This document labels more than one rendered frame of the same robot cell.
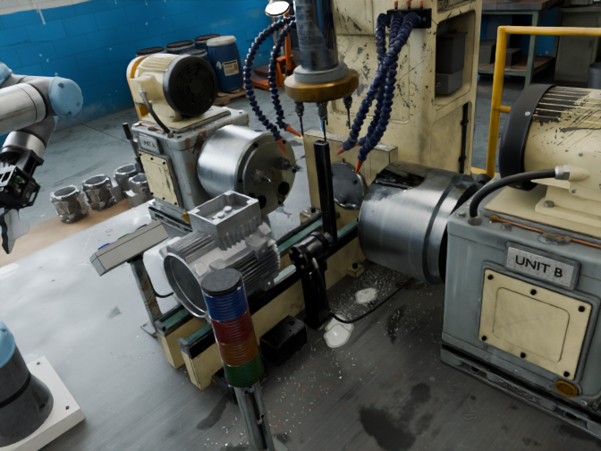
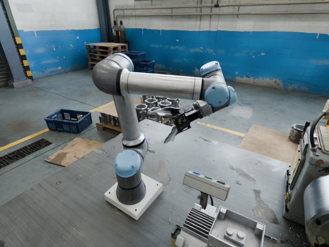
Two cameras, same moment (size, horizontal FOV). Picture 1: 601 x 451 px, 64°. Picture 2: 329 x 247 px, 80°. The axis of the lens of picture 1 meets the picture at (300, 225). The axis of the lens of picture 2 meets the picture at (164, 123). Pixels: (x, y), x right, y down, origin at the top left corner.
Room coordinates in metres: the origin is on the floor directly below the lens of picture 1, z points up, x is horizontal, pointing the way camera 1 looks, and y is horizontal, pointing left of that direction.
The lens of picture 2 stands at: (0.66, -0.08, 1.62)
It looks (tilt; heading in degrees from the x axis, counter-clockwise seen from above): 28 degrees down; 73
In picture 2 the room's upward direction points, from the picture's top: straight up
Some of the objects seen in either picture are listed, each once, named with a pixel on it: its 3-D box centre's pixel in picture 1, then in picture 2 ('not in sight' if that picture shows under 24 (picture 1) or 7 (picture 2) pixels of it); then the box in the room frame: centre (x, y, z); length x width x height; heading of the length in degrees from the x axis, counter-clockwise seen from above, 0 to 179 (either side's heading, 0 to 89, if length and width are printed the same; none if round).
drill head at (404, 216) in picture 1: (433, 225); not in sight; (0.90, -0.29, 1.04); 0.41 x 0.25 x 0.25; 43
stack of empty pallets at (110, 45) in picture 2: not in sight; (107, 57); (0.80, 7.32, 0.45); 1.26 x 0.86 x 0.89; 130
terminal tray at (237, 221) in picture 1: (226, 220); (235, 238); (0.93, 0.16, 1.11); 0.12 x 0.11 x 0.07; 133
